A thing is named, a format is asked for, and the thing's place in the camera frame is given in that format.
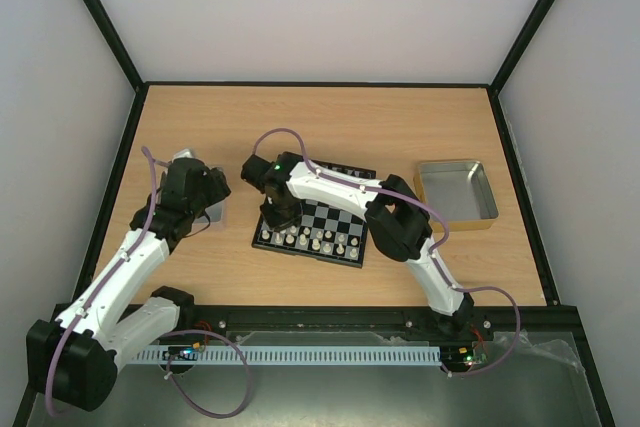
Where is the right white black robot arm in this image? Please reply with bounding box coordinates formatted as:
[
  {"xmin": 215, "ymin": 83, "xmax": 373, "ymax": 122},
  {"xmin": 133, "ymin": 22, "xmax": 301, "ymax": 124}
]
[{"xmin": 241, "ymin": 152, "xmax": 474, "ymax": 339}]

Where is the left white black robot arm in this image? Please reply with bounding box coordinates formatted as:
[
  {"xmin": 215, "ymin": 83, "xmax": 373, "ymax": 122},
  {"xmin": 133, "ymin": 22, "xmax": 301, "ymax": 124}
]
[{"xmin": 26, "ymin": 157, "xmax": 231, "ymax": 411}]

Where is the folding magnetic chess board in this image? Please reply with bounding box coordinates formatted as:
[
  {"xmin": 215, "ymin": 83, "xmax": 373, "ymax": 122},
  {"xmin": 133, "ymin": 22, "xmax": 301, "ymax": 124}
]
[{"xmin": 251, "ymin": 159, "xmax": 377, "ymax": 271}]

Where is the gold sided metal tin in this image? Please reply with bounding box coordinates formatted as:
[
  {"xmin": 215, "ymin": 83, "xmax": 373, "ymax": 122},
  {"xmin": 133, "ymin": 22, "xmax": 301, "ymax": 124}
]
[{"xmin": 414, "ymin": 160, "xmax": 499, "ymax": 232}]

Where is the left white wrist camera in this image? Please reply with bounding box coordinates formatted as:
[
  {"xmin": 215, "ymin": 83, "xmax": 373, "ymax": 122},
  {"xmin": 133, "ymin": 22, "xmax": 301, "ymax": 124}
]
[{"xmin": 172, "ymin": 148, "xmax": 196, "ymax": 161}]

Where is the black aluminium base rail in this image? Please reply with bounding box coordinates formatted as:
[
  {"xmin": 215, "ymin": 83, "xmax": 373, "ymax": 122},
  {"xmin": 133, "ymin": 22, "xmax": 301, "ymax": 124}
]
[{"xmin": 49, "ymin": 304, "xmax": 581, "ymax": 343}]

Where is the light blue slotted cable duct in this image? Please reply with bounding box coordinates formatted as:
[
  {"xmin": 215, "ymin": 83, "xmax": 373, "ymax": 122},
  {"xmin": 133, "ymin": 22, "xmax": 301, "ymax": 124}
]
[{"xmin": 129, "ymin": 345, "xmax": 441, "ymax": 366}]

